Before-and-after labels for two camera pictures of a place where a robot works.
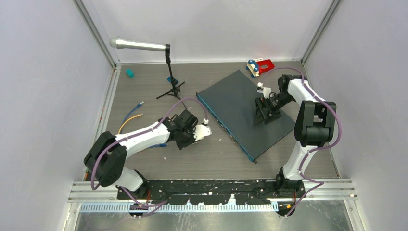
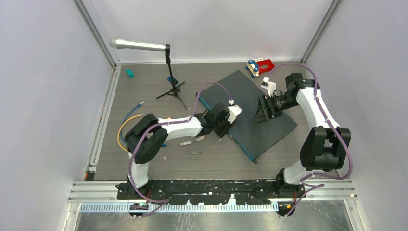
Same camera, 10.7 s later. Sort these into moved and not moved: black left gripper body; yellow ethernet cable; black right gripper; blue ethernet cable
Moved: black left gripper body
Not moved: black right gripper; yellow ethernet cable; blue ethernet cable
